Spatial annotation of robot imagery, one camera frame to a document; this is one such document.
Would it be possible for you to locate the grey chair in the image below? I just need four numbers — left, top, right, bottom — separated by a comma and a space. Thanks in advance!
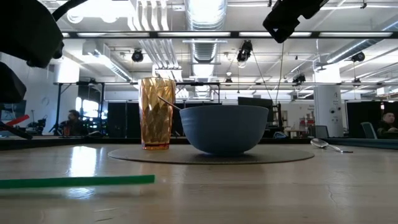
360, 121, 379, 140

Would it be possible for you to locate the black partition panel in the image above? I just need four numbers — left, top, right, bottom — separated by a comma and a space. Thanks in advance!
107, 101, 140, 139
345, 100, 384, 139

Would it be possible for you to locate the green straw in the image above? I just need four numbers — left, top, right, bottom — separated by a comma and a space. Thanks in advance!
0, 174, 156, 190

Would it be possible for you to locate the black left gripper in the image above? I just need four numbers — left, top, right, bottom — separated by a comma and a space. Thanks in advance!
0, 0, 65, 105

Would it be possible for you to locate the blue bowl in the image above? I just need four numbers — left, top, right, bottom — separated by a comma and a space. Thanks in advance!
178, 104, 270, 156

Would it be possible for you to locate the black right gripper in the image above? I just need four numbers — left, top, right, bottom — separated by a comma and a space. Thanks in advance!
262, 0, 330, 44

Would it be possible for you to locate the person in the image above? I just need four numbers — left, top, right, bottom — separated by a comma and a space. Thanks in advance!
60, 109, 90, 137
375, 111, 398, 139

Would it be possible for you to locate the red bar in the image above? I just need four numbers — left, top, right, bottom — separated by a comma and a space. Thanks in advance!
5, 114, 31, 128

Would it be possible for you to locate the black ceiling spotlight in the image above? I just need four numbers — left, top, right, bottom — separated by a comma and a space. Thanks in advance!
131, 49, 145, 63
236, 40, 254, 63
292, 73, 307, 85
350, 51, 366, 63

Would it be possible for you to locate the silver spoon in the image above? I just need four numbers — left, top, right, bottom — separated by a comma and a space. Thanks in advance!
310, 138, 354, 154

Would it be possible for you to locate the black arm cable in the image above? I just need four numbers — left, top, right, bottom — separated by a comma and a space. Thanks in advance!
51, 0, 89, 22

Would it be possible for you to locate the black table frame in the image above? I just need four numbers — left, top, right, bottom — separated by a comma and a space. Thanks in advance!
0, 135, 398, 151

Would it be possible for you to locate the round grey placemat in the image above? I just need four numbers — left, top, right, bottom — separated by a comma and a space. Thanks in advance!
107, 144, 316, 166

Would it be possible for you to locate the black overhead crossbar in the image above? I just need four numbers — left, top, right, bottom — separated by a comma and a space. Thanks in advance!
61, 30, 398, 39

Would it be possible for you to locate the black metal rack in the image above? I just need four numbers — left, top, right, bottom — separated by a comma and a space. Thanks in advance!
52, 80, 222, 138

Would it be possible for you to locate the white pillar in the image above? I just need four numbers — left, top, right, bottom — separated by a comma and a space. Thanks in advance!
313, 67, 345, 138

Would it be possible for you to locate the black monitor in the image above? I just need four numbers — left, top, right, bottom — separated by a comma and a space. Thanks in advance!
237, 96, 275, 108

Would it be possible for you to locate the amber plastic tumbler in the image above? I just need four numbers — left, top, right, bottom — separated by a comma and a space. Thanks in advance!
137, 77, 177, 151

